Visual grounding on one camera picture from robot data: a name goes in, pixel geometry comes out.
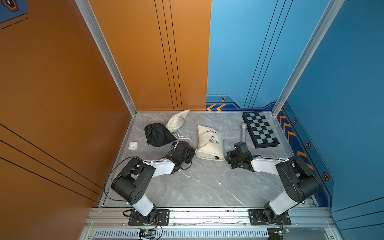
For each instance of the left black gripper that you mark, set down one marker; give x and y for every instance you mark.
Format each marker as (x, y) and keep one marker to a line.
(192, 151)

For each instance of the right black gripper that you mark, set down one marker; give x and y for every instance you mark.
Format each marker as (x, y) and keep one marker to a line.
(228, 154)

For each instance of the beige printed drawstring pouch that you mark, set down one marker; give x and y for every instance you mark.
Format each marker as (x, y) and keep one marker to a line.
(210, 145)

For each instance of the black drawstring pouch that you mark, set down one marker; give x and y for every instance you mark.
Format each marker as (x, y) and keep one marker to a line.
(158, 135)

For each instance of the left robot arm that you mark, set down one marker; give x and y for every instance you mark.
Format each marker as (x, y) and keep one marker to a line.
(133, 180)

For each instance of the grey microphone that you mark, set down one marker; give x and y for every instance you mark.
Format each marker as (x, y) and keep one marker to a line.
(243, 129)

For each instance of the folded checkered chess board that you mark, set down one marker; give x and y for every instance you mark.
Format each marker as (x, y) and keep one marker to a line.
(260, 130)

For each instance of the white earbuds case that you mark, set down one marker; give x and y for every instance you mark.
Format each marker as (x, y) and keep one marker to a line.
(133, 145)

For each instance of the right green circuit board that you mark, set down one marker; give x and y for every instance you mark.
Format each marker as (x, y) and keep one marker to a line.
(277, 234)

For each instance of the green circuit board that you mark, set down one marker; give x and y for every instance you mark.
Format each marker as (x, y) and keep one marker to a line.
(147, 234)
(277, 234)

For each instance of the left green circuit board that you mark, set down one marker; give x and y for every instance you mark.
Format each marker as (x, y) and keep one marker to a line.
(147, 234)

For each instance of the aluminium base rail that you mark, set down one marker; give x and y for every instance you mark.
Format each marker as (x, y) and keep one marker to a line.
(226, 223)

